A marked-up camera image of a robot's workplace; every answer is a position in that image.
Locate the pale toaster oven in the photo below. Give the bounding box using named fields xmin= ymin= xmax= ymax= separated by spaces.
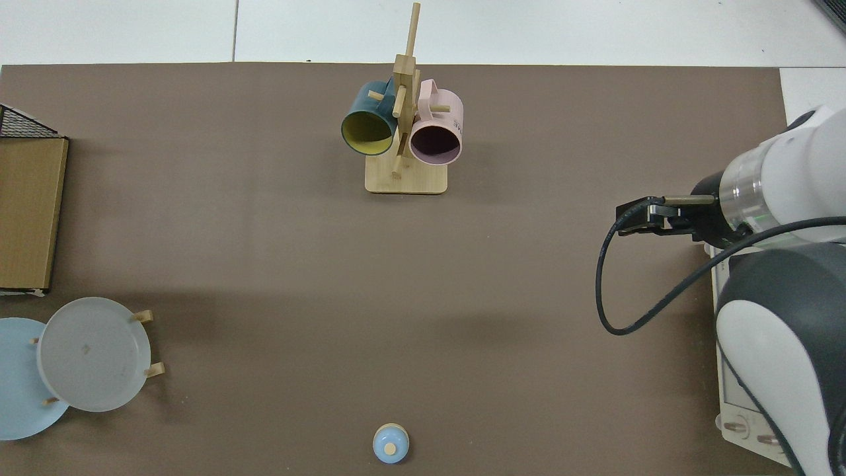
xmin=709 ymin=243 xmax=804 ymax=471

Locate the dark grey flat device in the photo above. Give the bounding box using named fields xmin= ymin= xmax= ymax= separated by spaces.
xmin=812 ymin=0 xmax=846 ymax=32

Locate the pink cup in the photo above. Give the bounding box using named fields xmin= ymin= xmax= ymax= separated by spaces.
xmin=408 ymin=79 xmax=465 ymax=166

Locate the wooden cup stand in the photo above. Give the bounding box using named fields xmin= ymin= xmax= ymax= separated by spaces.
xmin=365 ymin=2 xmax=451 ymax=195

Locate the dark teal cup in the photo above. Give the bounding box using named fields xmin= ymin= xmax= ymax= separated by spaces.
xmin=341 ymin=79 xmax=399 ymax=157

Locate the small blue round bell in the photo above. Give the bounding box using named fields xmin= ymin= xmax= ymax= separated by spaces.
xmin=372 ymin=423 xmax=410 ymax=465

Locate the brown table cloth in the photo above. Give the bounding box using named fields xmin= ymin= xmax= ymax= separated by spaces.
xmin=0 ymin=63 xmax=794 ymax=476

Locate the wooden plate rack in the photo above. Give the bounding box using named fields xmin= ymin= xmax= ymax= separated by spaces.
xmin=30 ymin=309 xmax=166 ymax=406

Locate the grey plate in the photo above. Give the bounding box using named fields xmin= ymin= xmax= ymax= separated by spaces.
xmin=36 ymin=297 xmax=152 ymax=413

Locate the light blue plate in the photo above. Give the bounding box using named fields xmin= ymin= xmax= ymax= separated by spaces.
xmin=0 ymin=317 xmax=70 ymax=441

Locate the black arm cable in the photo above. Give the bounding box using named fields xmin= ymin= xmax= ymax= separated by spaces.
xmin=595 ymin=197 xmax=846 ymax=337

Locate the wire basket with wooden floor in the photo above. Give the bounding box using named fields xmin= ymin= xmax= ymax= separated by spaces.
xmin=0 ymin=104 xmax=70 ymax=297

